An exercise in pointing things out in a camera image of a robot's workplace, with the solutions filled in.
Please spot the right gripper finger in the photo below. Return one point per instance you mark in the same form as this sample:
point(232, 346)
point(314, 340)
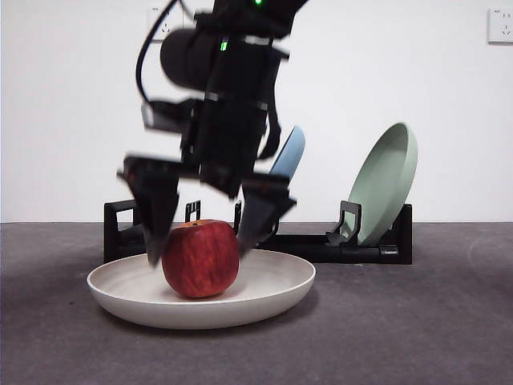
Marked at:
point(260, 212)
point(154, 200)

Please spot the red apple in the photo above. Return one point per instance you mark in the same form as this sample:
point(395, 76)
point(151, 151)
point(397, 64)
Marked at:
point(200, 260)

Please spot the pale yellow plate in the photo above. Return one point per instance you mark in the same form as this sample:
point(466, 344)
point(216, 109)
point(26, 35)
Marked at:
point(132, 288)

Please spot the blue plate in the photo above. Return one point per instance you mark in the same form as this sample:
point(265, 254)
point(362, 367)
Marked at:
point(290, 156)

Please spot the black plate rack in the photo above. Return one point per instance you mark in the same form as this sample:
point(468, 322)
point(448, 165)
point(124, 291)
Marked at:
point(360, 254)

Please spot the green plate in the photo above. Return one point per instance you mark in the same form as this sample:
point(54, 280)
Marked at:
point(380, 180)

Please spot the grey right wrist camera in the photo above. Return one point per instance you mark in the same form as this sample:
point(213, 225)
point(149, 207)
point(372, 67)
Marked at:
point(168, 116)

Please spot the white wall socket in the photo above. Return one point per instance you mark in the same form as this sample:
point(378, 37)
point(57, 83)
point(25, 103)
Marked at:
point(501, 26)
point(158, 24)

